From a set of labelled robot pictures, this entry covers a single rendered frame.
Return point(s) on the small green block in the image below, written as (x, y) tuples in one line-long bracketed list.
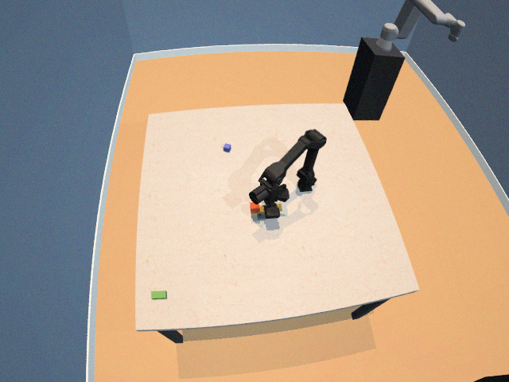
[(158, 294)]

